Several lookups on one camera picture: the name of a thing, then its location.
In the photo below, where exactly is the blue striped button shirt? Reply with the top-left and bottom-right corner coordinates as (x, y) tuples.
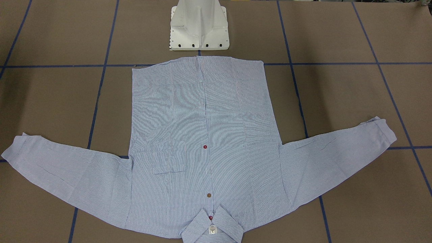
(1, 56), (397, 243)

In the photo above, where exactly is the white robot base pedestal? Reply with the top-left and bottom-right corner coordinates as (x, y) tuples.
(169, 0), (230, 51)

